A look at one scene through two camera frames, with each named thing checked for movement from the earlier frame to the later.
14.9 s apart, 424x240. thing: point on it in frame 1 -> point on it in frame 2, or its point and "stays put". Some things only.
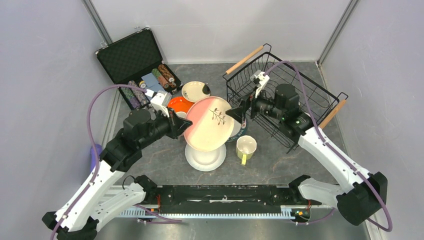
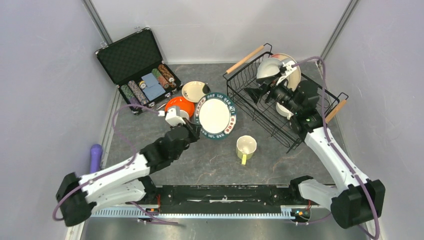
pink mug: x=181 y=114 stays put
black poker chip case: x=134 y=64 stays put
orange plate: x=179 y=104 stays put
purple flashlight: x=92 y=155 stays put
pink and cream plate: x=212 y=126 -> x=294 y=80
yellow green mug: x=246 y=146 stays put
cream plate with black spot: x=194 y=91 stays put
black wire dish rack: x=286 y=98 stays put
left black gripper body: x=163 y=125 -> x=192 y=136
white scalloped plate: x=205 y=161 -> x=268 y=67
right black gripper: x=238 y=113 -> x=256 y=92
